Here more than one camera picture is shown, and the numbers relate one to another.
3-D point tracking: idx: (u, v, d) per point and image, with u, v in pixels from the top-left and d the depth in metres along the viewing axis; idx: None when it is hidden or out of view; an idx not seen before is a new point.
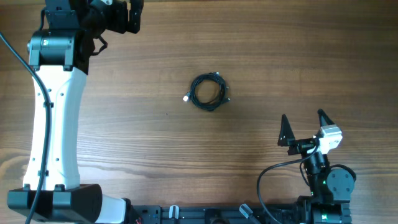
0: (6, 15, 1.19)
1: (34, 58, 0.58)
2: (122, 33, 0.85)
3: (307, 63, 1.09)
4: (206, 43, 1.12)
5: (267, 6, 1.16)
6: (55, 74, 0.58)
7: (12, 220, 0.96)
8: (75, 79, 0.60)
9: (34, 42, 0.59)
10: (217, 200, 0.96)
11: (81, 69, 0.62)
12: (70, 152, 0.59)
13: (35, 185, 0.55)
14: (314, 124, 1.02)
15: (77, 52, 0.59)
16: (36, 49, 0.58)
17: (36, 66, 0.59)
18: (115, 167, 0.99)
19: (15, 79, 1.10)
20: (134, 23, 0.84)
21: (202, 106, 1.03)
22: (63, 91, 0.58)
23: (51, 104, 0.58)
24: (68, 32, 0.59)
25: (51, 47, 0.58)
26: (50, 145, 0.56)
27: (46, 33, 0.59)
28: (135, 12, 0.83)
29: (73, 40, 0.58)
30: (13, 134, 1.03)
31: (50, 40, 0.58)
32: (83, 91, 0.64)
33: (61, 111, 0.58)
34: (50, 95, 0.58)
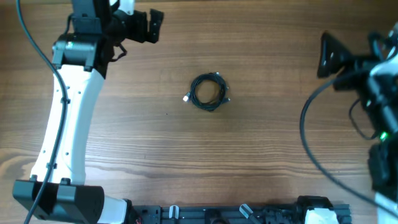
0: (6, 15, 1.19)
1: (58, 57, 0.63)
2: (142, 42, 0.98)
3: (307, 63, 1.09)
4: (206, 43, 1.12)
5: (267, 7, 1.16)
6: (76, 74, 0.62)
7: (10, 220, 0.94)
8: (93, 81, 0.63)
9: (59, 44, 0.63)
10: (217, 200, 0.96)
11: (100, 72, 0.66)
12: (80, 149, 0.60)
13: (41, 176, 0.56)
14: (314, 124, 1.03)
15: (98, 56, 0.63)
16: (60, 50, 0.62)
17: (58, 65, 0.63)
18: (115, 167, 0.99)
19: (15, 79, 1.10)
20: (153, 33, 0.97)
21: (202, 106, 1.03)
22: (80, 89, 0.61)
23: (68, 101, 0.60)
24: (91, 38, 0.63)
25: (75, 49, 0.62)
26: (63, 139, 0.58)
27: (71, 36, 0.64)
28: (154, 22, 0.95)
29: (95, 45, 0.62)
30: (13, 133, 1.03)
31: (74, 43, 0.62)
32: (97, 93, 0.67)
33: (77, 109, 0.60)
34: (68, 92, 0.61)
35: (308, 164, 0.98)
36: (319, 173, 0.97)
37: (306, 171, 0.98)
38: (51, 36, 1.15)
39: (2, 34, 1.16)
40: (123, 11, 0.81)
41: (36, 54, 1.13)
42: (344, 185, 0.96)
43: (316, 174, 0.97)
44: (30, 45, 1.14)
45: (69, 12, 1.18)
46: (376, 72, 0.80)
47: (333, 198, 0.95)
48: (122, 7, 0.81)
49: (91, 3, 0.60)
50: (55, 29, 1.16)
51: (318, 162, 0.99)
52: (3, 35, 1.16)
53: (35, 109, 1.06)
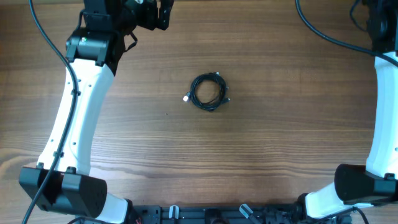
0: (5, 15, 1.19)
1: (71, 52, 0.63)
2: (152, 29, 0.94)
3: (307, 63, 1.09)
4: (206, 43, 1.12)
5: (267, 6, 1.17)
6: (87, 68, 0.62)
7: (11, 220, 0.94)
8: (104, 76, 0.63)
9: (73, 40, 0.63)
10: (218, 200, 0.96)
11: (111, 68, 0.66)
12: (86, 140, 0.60)
13: (48, 164, 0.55)
14: (314, 124, 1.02)
15: (110, 53, 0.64)
16: (73, 45, 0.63)
17: (71, 59, 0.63)
18: (115, 167, 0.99)
19: (15, 79, 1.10)
20: (163, 20, 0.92)
21: (202, 106, 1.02)
22: (91, 83, 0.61)
23: (78, 93, 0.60)
24: (103, 35, 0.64)
25: (87, 46, 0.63)
26: (71, 129, 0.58)
27: (85, 32, 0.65)
28: (163, 9, 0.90)
29: (106, 42, 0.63)
30: (13, 134, 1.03)
31: (87, 39, 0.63)
32: (106, 89, 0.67)
33: (86, 101, 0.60)
34: (79, 85, 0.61)
35: (308, 164, 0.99)
36: (319, 173, 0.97)
37: (306, 170, 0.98)
38: (51, 36, 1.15)
39: (2, 34, 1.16)
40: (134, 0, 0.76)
41: (36, 54, 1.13)
42: None
43: (316, 174, 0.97)
44: (30, 44, 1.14)
45: (69, 12, 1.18)
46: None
47: None
48: None
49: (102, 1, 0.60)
50: (55, 29, 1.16)
51: (318, 162, 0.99)
52: (3, 35, 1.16)
53: (35, 109, 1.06)
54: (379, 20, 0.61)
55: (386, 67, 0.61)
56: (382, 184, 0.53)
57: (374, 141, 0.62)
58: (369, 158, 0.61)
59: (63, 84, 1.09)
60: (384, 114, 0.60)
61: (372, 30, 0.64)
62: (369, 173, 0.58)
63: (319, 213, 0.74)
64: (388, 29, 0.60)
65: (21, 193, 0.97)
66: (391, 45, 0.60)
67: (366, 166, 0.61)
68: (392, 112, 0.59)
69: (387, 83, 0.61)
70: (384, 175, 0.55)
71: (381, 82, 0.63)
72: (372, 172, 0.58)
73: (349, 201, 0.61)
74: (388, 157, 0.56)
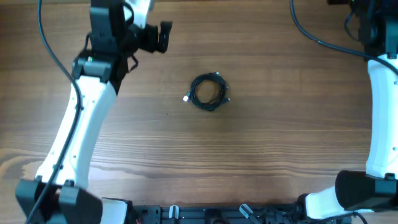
0: (5, 15, 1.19)
1: (76, 69, 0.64)
2: (152, 52, 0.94)
3: (307, 63, 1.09)
4: (206, 43, 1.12)
5: (267, 6, 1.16)
6: (91, 84, 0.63)
7: (11, 220, 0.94)
8: (107, 93, 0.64)
9: (79, 60, 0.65)
10: (218, 200, 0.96)
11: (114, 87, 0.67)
12: (86, 155, 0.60)
13: (46, 177, 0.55)
14: (314, 124, 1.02)
15: (114, 73, 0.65)
16: (79, 65, 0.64)
17: (76, 76, 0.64)
18: (114, 167, 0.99)
19: (15, 79, 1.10)
20: (163, 43, 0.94)
21: (202, 106, 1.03)
22: (94, 99, 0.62)
23: (81, 108, 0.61)
24: (108, 56, 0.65)
25: (93, 66, 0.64)
26: (72, 143, 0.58)
27: (91, 52, 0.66)
28: (164, 33, 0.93)
29: (111, 63, 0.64)
30: (13, 134, 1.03)
31: (94, 59, 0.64)
32: (107, 108, 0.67)
33: (89, 117, 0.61)
34: (83, 101, 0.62)
35: (308, 164, 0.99)
36: (319, 173, 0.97)
37: (306, 170, 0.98)
38: (51, 36, 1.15)
39: (2, 34, 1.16)
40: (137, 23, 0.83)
41: (36, 55, 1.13)
42: None
43: (316, 174, 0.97)
44: (30, 45, 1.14)
45: (68, 12, 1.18)
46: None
47: None
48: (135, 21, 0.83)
49: (109, 25, 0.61)
50: (55, 29, 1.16)
51: (318, 163, 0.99)
52: (3, 35, 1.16)
53: (36, 109, 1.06)
54: (370, 27, 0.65)
55: (378, 68, 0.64)
56: (382, 183, 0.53)
57: (372, 142, 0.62)
58: (368, 159, 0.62)
59: (63, 84, 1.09)
60: (380, 115, 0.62)
61: (363, 36, 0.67)
62: (369, 174, 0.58)
63: (319, 214, 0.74)
64: (379, 35, 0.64)
65: None
66: (382, 48, 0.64)
67: (365, 167, 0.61)
68: (387, 112, 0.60)
69: (380, 83, 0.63)
70: (384, 175, 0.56)
71: (375, 82, 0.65)
72: (372, 172, 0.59)
73: (353, 208, 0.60)
74: (386, 157, 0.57)
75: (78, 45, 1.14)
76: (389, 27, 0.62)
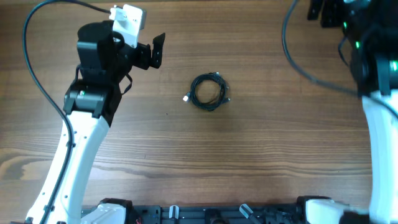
0: (5, 15, 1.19)
1: (68, 104, 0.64)
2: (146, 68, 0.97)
3: (307, 63, 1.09)
4: (206, 43, 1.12)
5: (267, 6, 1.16)
6: (84, 120, 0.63)
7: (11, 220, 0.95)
8: (99, 127, 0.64)
9: (71, 94, 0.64)
10: (217, 200, 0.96)
11: (107, 120, 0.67)
12: (79, 192, 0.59)
13: (37, 218, 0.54)
14: (314, 124, 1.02)
15: (106, 106, 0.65)
16: (71, 99, 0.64)
17: (68, 111, 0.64)
18: (114, 167, 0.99)
19: (15, 79, 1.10)
20: (156, 60, 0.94)
21: (201, 106, 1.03)
22: (86, 134, 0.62)
23: (73, 144, 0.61)
24: (100, 88, 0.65)
25: (86, 99, 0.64)
26: (63, 181, 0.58)
27: (83, 85, 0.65)
28: (157, 51, 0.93)
29: (104, 96, 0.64)
30: (13, 134, 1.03)
31: (86, 93, 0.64)
32: (100, 141, 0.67)
33: (81, 152, 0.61)
34: (74, 136, 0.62)
35: (308, 163, 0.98)
36: (319, 173, 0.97)
37: (306, 170, 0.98)
38: (51, 37, 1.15)
39: (2, 35, 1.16)
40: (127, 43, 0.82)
41: (36, 55, 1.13)
42: (344, 185, 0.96)
43: (316, 174, 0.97)
44: (30, 45, 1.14)
45: (68, 12, 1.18)
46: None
47: (333, 198, 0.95)
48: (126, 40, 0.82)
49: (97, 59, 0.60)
50: (55, 30, 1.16)
51: (318, 162, 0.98)
52: (3, 36, 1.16)
53: (35, 109, 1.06)
54: (361, 64, 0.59)
55: (373, 106, 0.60)
56: None
57: (374, 182, 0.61)
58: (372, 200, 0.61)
59: (63, 84, 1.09)
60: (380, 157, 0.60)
61: (356, 73, 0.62)
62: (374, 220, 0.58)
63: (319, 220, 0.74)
64: (370, 72, 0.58)
65: (21, 193, 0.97)
66: (375, 88, 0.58)
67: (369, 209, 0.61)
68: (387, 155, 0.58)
69: (377, 121, 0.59)
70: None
71: (371, 118, 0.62)
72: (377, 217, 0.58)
73: None
74: (390, 203, 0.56)
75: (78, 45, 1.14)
76: (379, 65, 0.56)
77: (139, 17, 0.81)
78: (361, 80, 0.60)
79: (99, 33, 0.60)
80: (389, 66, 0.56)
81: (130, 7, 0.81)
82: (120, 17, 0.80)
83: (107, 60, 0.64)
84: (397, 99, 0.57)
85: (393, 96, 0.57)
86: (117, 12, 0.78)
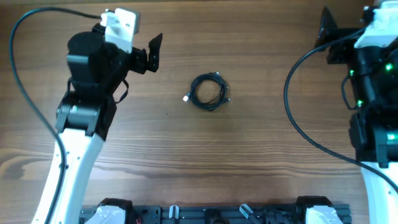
0: (5, 15, 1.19)
1: (61, 121, 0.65)
2: (142, 71, 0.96)
3: (307, 63, 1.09)
4: (206, 43, 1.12)
5: (267, 6, 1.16)
6: (77, 139, 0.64)
7: (12, 220, 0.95)
8: (92, 146, 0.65)
9: (63, 108, 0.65)
10: (218, 200, 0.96)
11: (101, 135, 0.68)
12: (73, 214, 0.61)
13: None
14: (314, 124, 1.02)
15: (101, 121, 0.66)
16: (64, 114, 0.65)
17: (60, 129, 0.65)
18: (114, 167, 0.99)
19: (15, 79, 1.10)
20: (153, 63, 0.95)
21: (202, 106, 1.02)
22: (79, 155, 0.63)
23: (66, 166, 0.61)
24: (94, 103, 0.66)
25: (78, 114, 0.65)
26: (57, 206, 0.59)
27: (76, 99, 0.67)
28: (153, 55, 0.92)
29: (97, 111, 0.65)
30: (13, 133, 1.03)
31: (78, 107, 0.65)
32: (94, 157, 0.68)
33: (74, 175, 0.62)
34: (67, 157, 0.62)
35: (308, 163, 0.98)
36: (319, 173, 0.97)
37: (306, 170, 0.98)
38: (51, 37, 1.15)
39: (2, 34, 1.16)
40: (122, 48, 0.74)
41: (36, 55, 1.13)
42: (344, 185, 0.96)
43: (316, 174, 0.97)
44: (30, 45, 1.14)
45: (68, 12, 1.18)
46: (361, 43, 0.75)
47: (333, 198, 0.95)
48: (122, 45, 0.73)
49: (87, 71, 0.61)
50: (55, 30, 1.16)
51: (318, 162, 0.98)
52: (3, 35, 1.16)
53: (35, 109, 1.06)
54: (359, 132, 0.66)
55: (370, 172, 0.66)
56: None
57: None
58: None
59: (63, 84, 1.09)
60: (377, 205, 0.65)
61: (355, 139, 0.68)
62: None
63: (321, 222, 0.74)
64: (368, 141, 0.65)
65: (20, 193, 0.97)
66: (373, 156, 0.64)
67: None
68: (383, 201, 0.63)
69: (375, 189, 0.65)
70: None
71: (368, 182, 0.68)
72: None
73: None
74: None
75: None
76: (377, 135, 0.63)
77: (132, 20, 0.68)
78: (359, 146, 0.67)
79: (90, 45, 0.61)
80: (386, 137, 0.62)
81: (123, 10, 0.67)
82: (112, 23, 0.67)
83: (99, 72, 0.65)
84: (394, 171, 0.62)
85: (390, 167, 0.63)
86: (107, 17, 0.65)
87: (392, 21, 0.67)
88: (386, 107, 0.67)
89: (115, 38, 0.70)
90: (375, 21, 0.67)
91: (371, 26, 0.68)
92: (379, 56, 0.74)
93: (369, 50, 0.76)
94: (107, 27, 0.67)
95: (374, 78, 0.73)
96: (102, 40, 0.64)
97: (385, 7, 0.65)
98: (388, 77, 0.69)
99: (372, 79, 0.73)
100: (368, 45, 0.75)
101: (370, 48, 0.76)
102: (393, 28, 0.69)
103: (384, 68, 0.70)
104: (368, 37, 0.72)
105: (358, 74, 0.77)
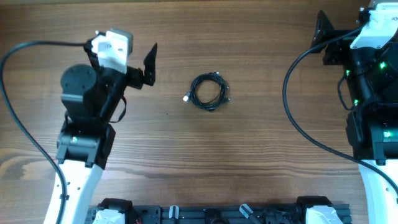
0: (5, 15, 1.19)
1: (61, 152, 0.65)
2: (139, 86, 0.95)
3: (307, 63, 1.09)
4: (206, 43, 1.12)
5: (267, 6, 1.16)
6: (77, 170, 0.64)
7: (12, 220, 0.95)
8: (92, 177, 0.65)
9: (63, 138, 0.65)
10: (218, 200, 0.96)
11: (100, 166, 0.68)
12: None
13: None
14: (314, 124, 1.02)
15: (100, 150, 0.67)
16: (64, 144, 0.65)
17: (61, 160, 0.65)
18: (114, 167, 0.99)
19: (15, 79, 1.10)
20: (150, 79, 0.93)
21: (202, 106, 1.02)
22: (79, 185, 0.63)
23: (66, 196, 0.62)
24: (93, 135, 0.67)
25: (78, 145, 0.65)
26: None
27: (76, 130, 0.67)
28: (150, 71, 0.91)
29: (98, 141, 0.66)
30: (13, 133, 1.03)
31: (78, 138, 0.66)
32: (94, 186, 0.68)
33: (74, 204, 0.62)
34: (68, 188, 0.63)
35: (308, 163, 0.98)
36: (319, 173, 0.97)
37: (306, 170, 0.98)
38: (51, 37, 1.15)
39: (2, 34, 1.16)
40: (119, 68, 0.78)
41: (36, 54, 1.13)
42: (344, 185, 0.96)
43: (316, 174, 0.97)
44: (30, 45, 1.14)
45: (68, 12, 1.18)
46: (356, 44, 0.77)
47: (333, 198, 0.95)
48: (118, 66, 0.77)
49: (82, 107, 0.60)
50: (55, 30, 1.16)
51: (318, 162, 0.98)
52: (3, 35, 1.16)
53: (35, 109, 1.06)
54: (357, 130, 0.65)
55: (368, 169, 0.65)
56: None
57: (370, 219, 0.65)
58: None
59: None
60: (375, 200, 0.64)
61: (351, 139, 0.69)
62: None
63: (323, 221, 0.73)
64: (365, 138, 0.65)
65: (20, 193, 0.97)
66: (370, 154, 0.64)
67: None
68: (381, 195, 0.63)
69: (373, 185, 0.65)
70: None
71: (365, 177, 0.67)
72: None
73: None
74: None
75: (77, 45, 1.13)
76: (373, 132, 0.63)
77: (124, 45, 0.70)
78: (355, 144, 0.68)
79: (84, 84, 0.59)
80: (383, 134, 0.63)
81: (114, 35, 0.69)
82: (104, 47, 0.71)
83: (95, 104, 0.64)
84: (392, 167, 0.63)
85: (387, 163, 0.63)
86: (99, 44, 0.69)
87: (387, 22, 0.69)
88: (382, 105, 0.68)
89: (111, 60, 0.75)
90: (371, 22, 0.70)
91: (367, 26, 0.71)
92: (373, 58, 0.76)
93: (364, 50, 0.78)
94: (101, 51, 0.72)
95: (367, 76, 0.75)
96: (96, 76, 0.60)
97: (379, 9, 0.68)
98: (383, 75, 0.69)
99: (368, 79, 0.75)
100: (364, 45, 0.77)
101: (367, 48, 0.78)
102: (390, 30, 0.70)
103: (378, 67, 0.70)
104: (364, 39, 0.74)
105: (355, 74, 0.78)
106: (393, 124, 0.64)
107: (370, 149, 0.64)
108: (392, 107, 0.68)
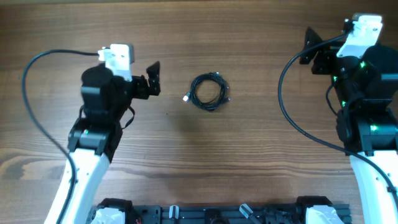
0: (5, 15, 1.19)
1: (72, 143, 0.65)
2: (146, 97, 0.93)
3: None
4: (206, 43, 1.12)
5: (267, 6, 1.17)
6: (87, 157, 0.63)
7: (12, 220, 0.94)
8: (101, 165, 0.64)
9: (75, 132, 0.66)
10: (218, 200, 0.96)
11: (108, 158, 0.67)
12: None
13: None
14: (314, 124, 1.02)
15: (109, 144, 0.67)
16: (75, 137, 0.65)
17: (72, 150, 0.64)
18: (114, 167, 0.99)
19: (15, 79, 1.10)
20: (154, 88, 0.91)
21: (202, 106, 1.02)
22: (89, 171, 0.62)
23: (76, 180, 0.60)
24: (103, 128, 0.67)
25: (89, 137, 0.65)
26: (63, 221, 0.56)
27: (87, 124, 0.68)
28: (152, 80, 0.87)
29: (106, 134, 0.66)
30: (13, 133, 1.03)
31: (89, 131, 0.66)
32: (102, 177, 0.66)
33: (83, 188, 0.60)
34: (78, 173, 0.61)
35: (308, 163, 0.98)
36: (319, 172, 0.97)
37: (306, 170, 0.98)
38: (51, 37, 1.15)
39: (2, 34, 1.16)
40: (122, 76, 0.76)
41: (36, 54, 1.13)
42: (344, 185, 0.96)
43: (316, 173, 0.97)
44: (30, 44, 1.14)
45: (68, 12, 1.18)
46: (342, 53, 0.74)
47: (333, 197, 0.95)
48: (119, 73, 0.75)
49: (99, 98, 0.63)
50: (55, 30, 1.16)
51: (318, 162, 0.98)
52: (3, 35, 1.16)
53: (36, 109, 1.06)
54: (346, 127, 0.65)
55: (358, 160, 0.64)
56: None
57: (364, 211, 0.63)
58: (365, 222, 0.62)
59: (63, 84, 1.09)
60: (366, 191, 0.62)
61: (341, 134, 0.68)
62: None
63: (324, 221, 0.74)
64: (354, 134, 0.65)
65: (21, 192, 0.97)
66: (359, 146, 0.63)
67: None
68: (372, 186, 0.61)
69: (364, 177, 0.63)
70: None
71: (357, 170, 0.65)
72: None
73: None
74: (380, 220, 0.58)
75: (77, 45, 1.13)
76: (359, 127, 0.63)
77: (126, 51, 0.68)
78: (346, 140, 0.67)
79: (101, 79, 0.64)
80: (369, 128, 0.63)
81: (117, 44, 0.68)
82: (108, 56, 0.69)
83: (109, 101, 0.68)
84: (381, 157, 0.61)
85: (376, 154, 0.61)
86: (104, 53, 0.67)
87: (369, 32, 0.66)
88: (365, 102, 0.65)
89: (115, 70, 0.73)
90: (355, 30, 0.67)
91: (351, 35, 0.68)
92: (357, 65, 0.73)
93: (349, 58, 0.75)
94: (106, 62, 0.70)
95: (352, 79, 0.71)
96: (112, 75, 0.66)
97: (361, 20, 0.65)
98: (363, 73, 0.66)
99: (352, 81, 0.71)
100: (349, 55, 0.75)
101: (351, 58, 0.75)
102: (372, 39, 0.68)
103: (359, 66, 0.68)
104: (352, 46, 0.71)
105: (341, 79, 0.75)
106: (379, 120, 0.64)
107: (359, 142, 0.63)
108: (376, 104, 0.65)
